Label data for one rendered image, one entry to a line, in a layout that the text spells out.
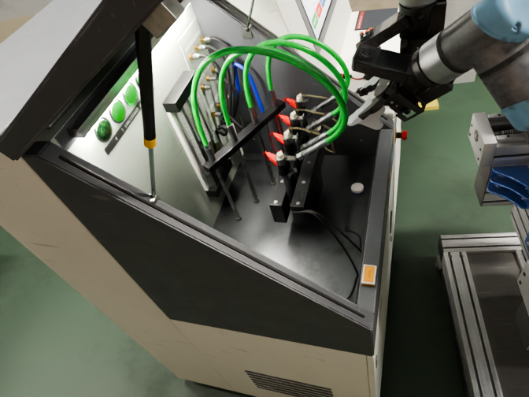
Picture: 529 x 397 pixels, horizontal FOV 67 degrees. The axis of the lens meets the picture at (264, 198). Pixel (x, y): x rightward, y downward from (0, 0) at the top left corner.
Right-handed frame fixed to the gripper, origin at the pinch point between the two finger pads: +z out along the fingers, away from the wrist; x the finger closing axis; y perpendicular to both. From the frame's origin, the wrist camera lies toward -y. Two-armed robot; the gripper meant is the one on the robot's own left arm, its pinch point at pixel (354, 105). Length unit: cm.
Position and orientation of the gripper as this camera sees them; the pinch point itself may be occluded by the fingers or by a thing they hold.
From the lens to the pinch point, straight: 88.5
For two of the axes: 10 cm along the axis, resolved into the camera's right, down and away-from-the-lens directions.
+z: -3.7, 1.9, 9.1
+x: 3.9, -8.6, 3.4
